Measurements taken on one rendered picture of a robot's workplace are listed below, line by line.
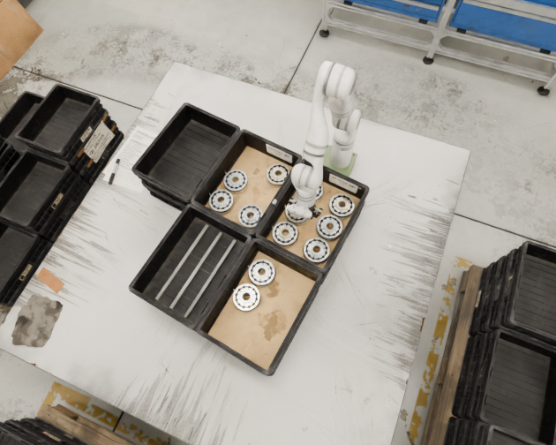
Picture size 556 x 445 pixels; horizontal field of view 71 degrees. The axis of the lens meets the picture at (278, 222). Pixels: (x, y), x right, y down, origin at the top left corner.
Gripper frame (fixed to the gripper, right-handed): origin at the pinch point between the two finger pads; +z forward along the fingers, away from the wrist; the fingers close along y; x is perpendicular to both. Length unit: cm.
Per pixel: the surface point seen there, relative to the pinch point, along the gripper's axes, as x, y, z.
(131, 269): 45, 62, 15
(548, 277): -26, -111, 36
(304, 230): 6.0, -1.9, 2.3
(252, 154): -19.4, 32.0, 2.2
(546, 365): 10, -121, 47
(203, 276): 38.3, 27.7, 2.5
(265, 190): -5.3, 20.0, 2.3
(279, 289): 31.7, -1.7, 2.3
